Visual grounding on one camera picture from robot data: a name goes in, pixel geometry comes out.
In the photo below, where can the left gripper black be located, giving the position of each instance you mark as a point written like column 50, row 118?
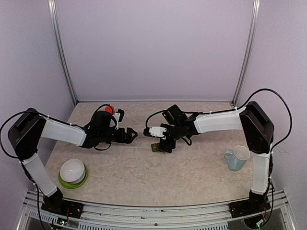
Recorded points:
column 129, row 139

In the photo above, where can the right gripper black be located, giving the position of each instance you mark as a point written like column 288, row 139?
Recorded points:
column 163, row 146

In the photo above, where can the orange pill bottle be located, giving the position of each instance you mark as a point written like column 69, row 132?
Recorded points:
column 110, row 109

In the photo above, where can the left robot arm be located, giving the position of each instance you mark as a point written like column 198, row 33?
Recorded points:
column 33, row 127

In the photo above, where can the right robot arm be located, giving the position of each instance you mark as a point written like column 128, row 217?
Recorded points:
column 250, row 119

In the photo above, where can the white bowl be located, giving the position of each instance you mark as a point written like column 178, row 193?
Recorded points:
column 72, row 171

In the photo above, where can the light blue mug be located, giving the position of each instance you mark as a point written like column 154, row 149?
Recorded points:
column 236, row 158

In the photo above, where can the green plate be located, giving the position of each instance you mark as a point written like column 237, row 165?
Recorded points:
column 73, row 186

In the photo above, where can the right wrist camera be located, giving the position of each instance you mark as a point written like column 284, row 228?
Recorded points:
column 155, row 132

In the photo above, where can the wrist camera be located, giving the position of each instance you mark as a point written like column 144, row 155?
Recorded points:
column 117, row 118
column 155, row 132

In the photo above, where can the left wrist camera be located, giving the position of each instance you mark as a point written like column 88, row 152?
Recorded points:
column 117, row 118

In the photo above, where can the aluminium front rail frame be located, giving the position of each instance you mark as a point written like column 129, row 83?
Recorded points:
column 212, row 216

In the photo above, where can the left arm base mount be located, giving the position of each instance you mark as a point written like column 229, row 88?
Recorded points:
column 62, row 207

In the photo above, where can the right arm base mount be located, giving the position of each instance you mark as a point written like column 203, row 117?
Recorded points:
column 254, row 204

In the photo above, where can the left aluminium corner post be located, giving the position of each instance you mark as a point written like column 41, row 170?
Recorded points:
column 56, row 28

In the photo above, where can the aluminium corner post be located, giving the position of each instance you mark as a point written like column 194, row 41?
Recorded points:
column 56, row 28
column 248, row 50

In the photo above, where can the right aluminium corner post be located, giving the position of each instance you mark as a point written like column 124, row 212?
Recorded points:
column 248, row 50

